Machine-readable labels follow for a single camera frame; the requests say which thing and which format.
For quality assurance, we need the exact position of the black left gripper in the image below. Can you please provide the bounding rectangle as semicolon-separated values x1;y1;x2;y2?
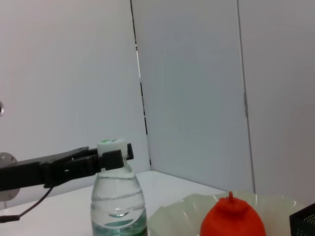
0;146;90;192

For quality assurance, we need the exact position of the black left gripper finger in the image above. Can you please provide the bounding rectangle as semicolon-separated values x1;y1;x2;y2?
125;142;135;161
48;149;124;185

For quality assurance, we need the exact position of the clear green-label water bottle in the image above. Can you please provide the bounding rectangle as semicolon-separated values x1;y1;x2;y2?
91;137;148;236

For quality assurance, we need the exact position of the red tomato-shaped object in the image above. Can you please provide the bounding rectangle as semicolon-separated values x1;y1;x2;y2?
199;191;267;236

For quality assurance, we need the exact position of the translucent wavy fruit plate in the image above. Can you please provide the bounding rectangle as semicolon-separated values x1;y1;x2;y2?
147;190;308;236

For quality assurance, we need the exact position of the black mesh pen holder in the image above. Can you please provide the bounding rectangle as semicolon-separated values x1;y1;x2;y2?
289;203;315;236

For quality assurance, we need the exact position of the left arm cable with plug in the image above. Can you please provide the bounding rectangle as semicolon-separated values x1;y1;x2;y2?
0;187;54;223

